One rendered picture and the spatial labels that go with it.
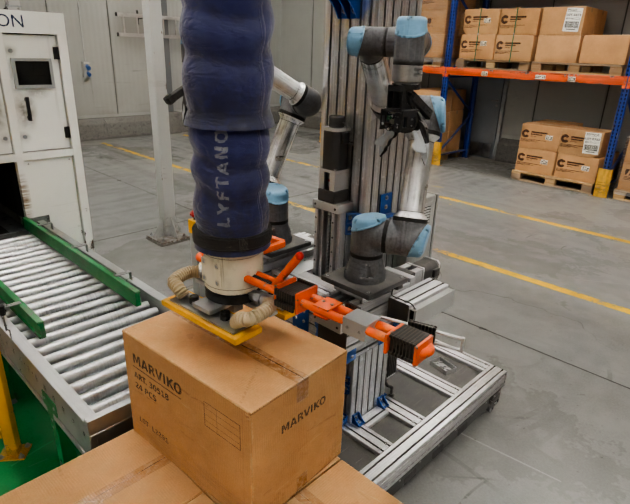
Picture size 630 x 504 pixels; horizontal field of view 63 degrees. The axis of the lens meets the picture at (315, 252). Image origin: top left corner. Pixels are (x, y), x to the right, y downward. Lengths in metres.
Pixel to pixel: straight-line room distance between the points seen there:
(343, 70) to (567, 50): 6.66
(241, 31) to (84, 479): 1.38
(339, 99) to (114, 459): 1.46
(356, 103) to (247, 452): 1.22
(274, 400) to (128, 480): 0.61
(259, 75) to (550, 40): 7.41
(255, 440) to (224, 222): 0.57
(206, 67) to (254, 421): 0.87
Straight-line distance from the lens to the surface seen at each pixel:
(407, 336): 1.18
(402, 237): 1.72
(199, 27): 1.32
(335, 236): 1.98
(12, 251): 3.75
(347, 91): 1.98
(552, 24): 8.56
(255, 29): 1.32
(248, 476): 1.50
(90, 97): 11.26
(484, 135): 10.34
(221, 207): 1.38
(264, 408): 1.38
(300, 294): 1.32
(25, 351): 2.47
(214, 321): 1.48
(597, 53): 8.32
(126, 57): 11.56
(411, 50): 1.34
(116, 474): 1.84
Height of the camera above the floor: 1.79
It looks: 21 degrees down
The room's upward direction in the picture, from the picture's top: 2 degrees clockwise
